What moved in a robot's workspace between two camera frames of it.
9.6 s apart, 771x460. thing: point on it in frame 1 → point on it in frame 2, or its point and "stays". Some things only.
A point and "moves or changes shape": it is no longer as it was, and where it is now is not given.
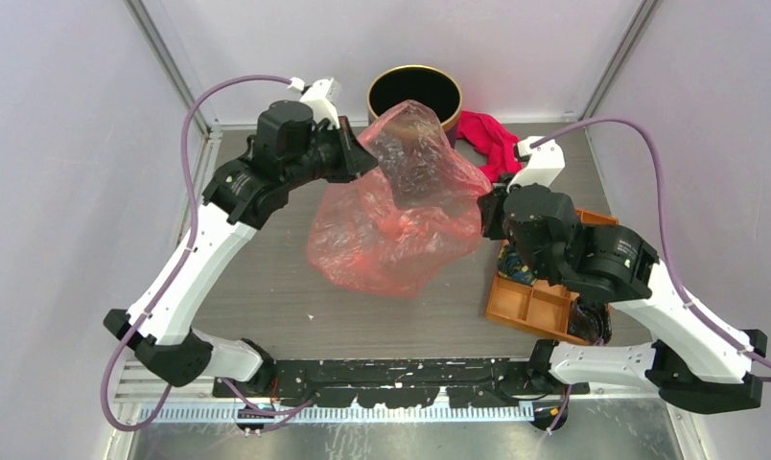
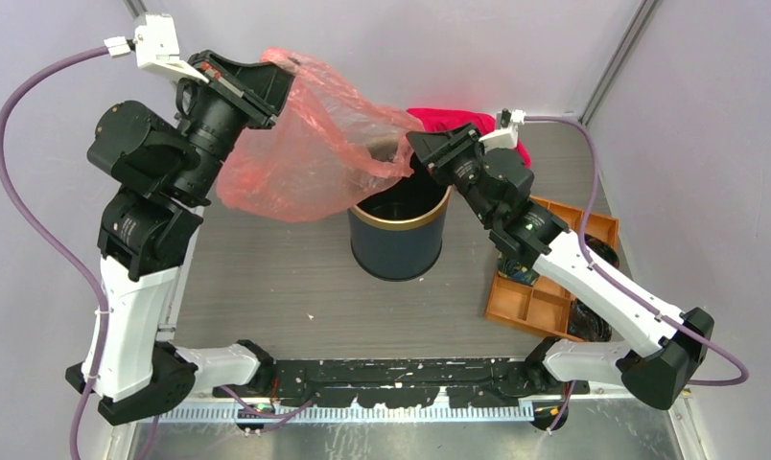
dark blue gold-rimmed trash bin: x=431 y=85 → x=396 y=233
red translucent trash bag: x=410 y=224 moves or changes shape
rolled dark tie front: x=590 y=321 stays
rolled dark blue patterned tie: x=510 y=265 stays
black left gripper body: x=331 y=151 → x=223 y=106
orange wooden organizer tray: x=539 y=307 stays
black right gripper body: x=492 y=225 → x=459 y=166
